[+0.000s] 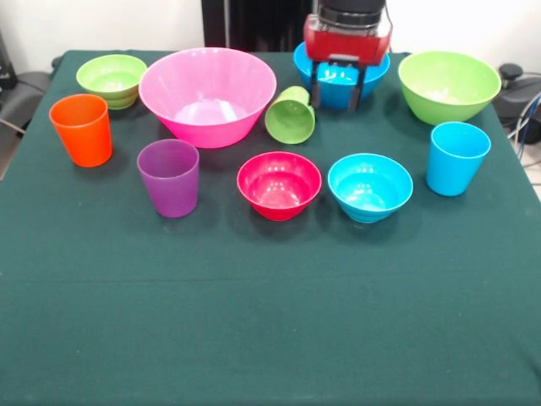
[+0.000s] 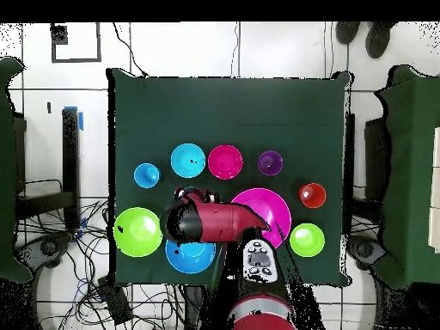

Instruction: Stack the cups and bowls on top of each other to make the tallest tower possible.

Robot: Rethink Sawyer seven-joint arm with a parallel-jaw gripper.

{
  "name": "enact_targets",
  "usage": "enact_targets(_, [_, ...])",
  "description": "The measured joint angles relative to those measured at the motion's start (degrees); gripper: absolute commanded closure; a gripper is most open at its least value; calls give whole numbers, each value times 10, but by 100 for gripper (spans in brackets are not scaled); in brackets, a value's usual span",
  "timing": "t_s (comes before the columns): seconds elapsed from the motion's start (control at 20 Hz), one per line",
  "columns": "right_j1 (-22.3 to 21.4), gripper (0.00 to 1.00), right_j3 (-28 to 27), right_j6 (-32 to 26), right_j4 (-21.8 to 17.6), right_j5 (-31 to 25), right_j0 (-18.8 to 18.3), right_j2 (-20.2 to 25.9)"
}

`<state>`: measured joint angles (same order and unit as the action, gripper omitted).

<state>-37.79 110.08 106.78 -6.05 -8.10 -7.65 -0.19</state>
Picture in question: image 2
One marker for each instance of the large green bowl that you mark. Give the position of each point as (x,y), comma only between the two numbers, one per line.
(137,232)

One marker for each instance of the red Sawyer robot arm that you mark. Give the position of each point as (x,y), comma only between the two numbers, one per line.
(220,223)

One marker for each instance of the green cloth side table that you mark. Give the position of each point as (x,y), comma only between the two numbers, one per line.
(7,172)
(412,172)

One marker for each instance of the black box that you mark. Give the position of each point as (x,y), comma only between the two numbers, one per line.
(19,154)
(376,161)

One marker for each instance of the dark green tablecloth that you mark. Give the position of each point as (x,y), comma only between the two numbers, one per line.
(223,110)

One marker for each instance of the blue cup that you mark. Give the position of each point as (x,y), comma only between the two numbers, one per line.
(147,175)

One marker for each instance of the purple cup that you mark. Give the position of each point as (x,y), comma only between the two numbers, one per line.
(270,163)

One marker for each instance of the blue tape strip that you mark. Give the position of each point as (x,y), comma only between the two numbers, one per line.
(80,121)

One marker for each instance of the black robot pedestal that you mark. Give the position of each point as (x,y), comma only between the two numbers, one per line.
(192,309)

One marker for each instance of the grey chair base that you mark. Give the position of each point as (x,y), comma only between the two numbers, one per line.
(364,249)
(48,247)

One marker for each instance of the black power strip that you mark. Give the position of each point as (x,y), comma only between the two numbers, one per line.
(115,302)

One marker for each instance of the person's foot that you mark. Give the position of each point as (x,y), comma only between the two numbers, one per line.
(347,32)
(378,39)

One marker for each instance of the large blue bowl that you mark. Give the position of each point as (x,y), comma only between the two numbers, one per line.
(190,257)

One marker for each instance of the stack of white boxes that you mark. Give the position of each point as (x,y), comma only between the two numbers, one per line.
(436,189)

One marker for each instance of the large pink bowl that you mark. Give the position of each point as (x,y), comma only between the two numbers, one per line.
(271,209)

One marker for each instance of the small green bowl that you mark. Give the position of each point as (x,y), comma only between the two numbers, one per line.
(307,240)

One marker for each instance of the small cyan bowl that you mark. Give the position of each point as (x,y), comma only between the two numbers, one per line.
(188,166)

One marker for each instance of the small magenta bowl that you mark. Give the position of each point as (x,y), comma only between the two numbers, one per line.
(225,162)

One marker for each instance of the orange red cup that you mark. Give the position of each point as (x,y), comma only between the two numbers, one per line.
(312,195)

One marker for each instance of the black metal stand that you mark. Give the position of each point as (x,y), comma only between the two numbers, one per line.
(70,165)

